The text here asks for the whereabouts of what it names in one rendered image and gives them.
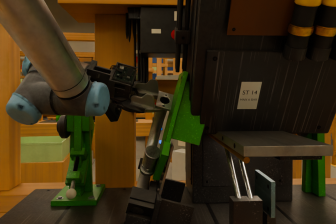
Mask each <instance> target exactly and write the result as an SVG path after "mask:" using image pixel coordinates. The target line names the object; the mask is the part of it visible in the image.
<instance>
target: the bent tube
mask: <svg viewBox="0 0 336 224"><path fill-rule="evenodd" d="M173 97H174V95H173V94H170V93H166V92H162V91H159V93H158V97H157V101H156V105H155V108H158V109H162V110H165V111H159V112H155V114H154V118H153V121H152V125H151V128H150V132H149V136H148V140H147V144H146V148H147V147H148V146H156V147H157V145H158V141H159V137H160V133H161V129H162V126H163V123H164V120H165V117H166V114H167V111H169V112H170V111H171V107H172V102H173ZM150 178H151V176H144V175H143V174H141V172H140V173H139V177H138V181H137V185H136V187H138V188H142V189H146V190H148V188H149V183H150Z"/></svg>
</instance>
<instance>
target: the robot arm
mask: <svg viewBox="0 0 336 224"><path fill-rule="evenodd" d="M0 23H1V25H2V26H3V27H4V28H5V30H6V31H7V32H8V34H9V35H10V36H11V38H12V39H13V40H14V41H15V43H16V44H17V45H18V47H19V48H20V49H21V50H22V52H23V53H24V54H25V57H24V61H23V62H22V73H23V75H24V76H25V77H24V79H23V80H22V82H21V83H20V85H19V86H18V88H17V89H16V90H15V92H13V93H12V96H11V98H10V99H9V101H8V103H7V105H6V107H5V109H6V112H7V114H8V115H9V116H10V117H11V118H12V119H13V120H15V121H17V122H19V123H21V124H24V125H34V124H36V123H37V122H38V121H39V119H41V118H42V115H67V116H85V117H89V116H102V115H104V114H106V116H107V117H108V119H109V120H110V122H117V121H118V120H119V117H120V114H121V112H122V109H123V110H125V111H127V112H131V113H154V112H161V111H165V110H163V109H159V108H155V106H156V105H155V100H157V98H158V94H159V87H158V81H157V80H155V79H150V80H149V81H148V82H147V83H140V82H136V78H137V67H134V66H131V65H127V64H123V63H120V62H117V63H116V65H112V66H113V67H112V66H111V67H110V69H109V68H105V67H101V66H98V65H97V64H98V61H96V60H92V61H91V65H90V64H88V63H85V62H81V61H79V60H78V58H77V56H76V54H75V53H74V51H73V49H72V48H71V46H70V44H69V42H68V41H67V39H66V37H65V35H64V34H63V32H62V30H61V29H60V27H59V25H58V23H57V22H56V20H55V18H54V17H53V15H52V13H51V11H50V10H49V8H48V6H47V4H46V3H45V1H44V0H0ZM134 92H135V93H136V95H137V96H136V95H133V94H134ZM131 95H133V96H132V97H130V96H131Z"/></svg>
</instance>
